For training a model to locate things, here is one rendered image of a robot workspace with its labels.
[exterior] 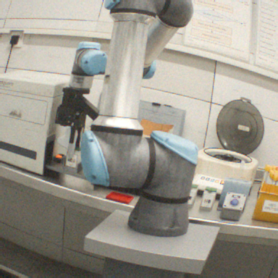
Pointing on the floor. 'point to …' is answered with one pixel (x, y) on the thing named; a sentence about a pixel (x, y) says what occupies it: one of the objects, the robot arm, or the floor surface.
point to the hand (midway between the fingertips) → (74, 154)
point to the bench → (48, 188)
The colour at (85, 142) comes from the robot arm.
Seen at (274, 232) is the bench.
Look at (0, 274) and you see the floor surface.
